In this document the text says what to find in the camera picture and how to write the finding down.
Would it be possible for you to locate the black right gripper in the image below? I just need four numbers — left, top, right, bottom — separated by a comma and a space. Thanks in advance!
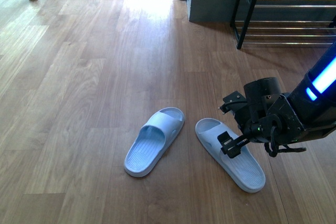
217, 77, 305, 158

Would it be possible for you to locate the black metal shoe rack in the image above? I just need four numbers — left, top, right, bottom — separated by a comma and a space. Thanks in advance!
230, 0, 335, 49

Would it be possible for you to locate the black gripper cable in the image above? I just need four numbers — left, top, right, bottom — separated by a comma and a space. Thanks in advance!
264, 125, 307, 158

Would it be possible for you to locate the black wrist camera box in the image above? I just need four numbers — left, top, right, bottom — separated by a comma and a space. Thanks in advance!
218, 91, 249, 115

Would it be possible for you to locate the light blue slipper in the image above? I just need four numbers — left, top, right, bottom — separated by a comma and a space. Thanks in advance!
124, 107, 185, 177
195, 118, 266, 193

